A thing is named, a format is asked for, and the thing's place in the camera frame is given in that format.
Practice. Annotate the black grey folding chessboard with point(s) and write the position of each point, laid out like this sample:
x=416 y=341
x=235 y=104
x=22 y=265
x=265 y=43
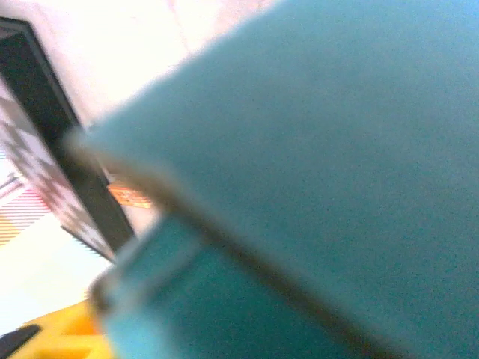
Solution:
x=56 y=123

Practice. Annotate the orange square tile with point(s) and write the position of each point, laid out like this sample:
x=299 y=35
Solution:
x=129 y=196

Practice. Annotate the teal paper box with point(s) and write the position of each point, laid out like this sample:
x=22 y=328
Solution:
x=299 y=149

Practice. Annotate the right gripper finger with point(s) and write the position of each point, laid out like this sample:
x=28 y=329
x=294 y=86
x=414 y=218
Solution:
x=63 y=333

